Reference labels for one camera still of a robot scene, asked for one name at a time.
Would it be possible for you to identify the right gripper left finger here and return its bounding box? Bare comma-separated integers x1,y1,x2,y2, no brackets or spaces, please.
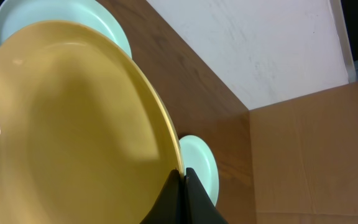
141,169,185,224

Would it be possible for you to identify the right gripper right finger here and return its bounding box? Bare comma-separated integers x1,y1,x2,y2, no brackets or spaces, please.
184,167,227,224

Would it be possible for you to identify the light blue plate front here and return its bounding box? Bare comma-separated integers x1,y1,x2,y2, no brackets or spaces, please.
179,135,219,206

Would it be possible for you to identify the light blue plate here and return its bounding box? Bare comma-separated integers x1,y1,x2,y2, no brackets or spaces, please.
179,135,219,206
0,0,132,56

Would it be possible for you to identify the yellow plate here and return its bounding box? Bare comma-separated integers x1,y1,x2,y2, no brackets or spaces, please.
0,21,184,223

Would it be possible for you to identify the light blue plate back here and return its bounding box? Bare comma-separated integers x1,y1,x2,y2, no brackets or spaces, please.
0,0,132,56

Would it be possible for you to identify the brown cardboard box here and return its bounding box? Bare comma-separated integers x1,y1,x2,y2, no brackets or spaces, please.
250,82,358,224

